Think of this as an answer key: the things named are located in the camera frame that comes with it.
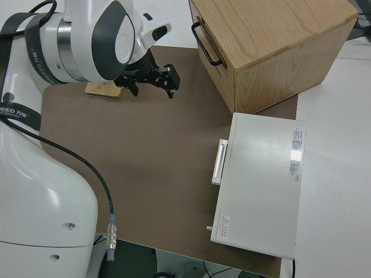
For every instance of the brown table mat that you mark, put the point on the brown table mat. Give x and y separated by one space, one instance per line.
145 144

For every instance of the wooden mug tree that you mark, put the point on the wooden mug tree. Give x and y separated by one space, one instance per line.
103 89

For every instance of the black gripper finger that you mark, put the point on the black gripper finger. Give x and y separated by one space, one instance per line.
171 93
134 90

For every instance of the wooden drawer cabinet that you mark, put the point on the wooden drawer cabinet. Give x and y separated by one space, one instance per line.
275 49

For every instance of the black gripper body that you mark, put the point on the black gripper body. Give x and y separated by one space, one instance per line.
153 76

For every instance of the white toaster oven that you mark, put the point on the white toaster oven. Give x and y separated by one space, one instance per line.
261 185

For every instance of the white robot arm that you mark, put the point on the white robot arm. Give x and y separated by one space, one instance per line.
43 188

